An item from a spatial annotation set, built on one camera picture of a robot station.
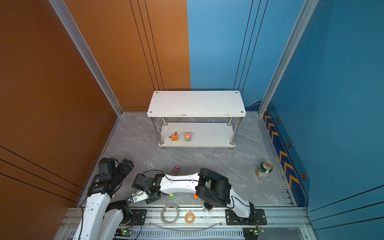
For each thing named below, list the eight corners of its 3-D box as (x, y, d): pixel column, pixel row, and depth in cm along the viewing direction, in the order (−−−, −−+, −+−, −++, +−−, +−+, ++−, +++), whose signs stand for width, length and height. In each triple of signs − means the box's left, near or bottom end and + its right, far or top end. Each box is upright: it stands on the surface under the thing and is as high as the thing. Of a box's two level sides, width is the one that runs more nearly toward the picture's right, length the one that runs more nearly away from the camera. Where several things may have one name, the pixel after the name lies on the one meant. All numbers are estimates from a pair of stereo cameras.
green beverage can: (254, 177, 89) (261, 169, 80) (257, 167, 92) (263, 159, 84) (264, 181, 87) (271, 173, 78) (266, 171, 91) (273, 163, 82)
